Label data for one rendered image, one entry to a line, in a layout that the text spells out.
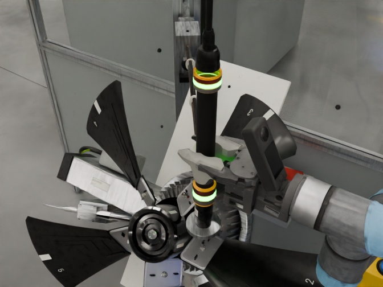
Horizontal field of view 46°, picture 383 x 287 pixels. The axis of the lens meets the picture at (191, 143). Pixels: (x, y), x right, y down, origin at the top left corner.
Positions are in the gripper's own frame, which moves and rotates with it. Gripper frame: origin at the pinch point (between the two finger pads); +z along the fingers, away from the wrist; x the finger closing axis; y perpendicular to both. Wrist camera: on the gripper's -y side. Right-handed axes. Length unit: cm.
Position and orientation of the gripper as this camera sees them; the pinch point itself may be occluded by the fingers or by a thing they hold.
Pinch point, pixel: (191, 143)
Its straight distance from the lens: 78.8
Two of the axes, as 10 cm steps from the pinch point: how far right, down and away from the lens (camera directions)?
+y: 0.0, 7.5, 6.6
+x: 5.2, -5.6, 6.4
